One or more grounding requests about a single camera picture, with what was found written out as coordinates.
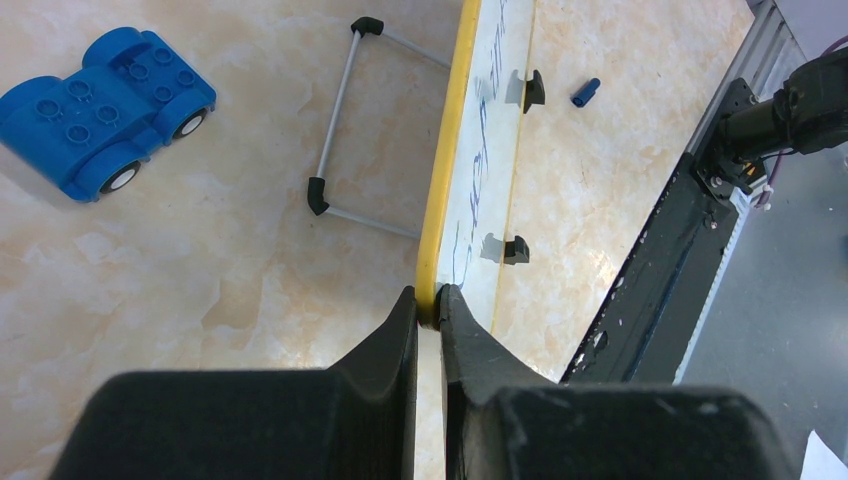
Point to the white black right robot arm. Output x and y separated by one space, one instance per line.
807 114

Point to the black right board foot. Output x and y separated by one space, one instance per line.
535 93

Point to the yellow-framed whiteboard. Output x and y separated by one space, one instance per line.
467 212

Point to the black board foot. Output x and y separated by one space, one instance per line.
516 251
535 93

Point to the grey wire board stand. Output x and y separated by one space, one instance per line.
376 158

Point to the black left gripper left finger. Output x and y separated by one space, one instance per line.
352 420

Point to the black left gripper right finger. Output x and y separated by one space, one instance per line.
503 420

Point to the black left board foot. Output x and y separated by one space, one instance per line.
516 251

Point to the blue toy wheel block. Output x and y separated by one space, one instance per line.
90 133

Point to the blue marker cap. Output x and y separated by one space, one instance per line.
586 92

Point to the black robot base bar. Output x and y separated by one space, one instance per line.
645 325

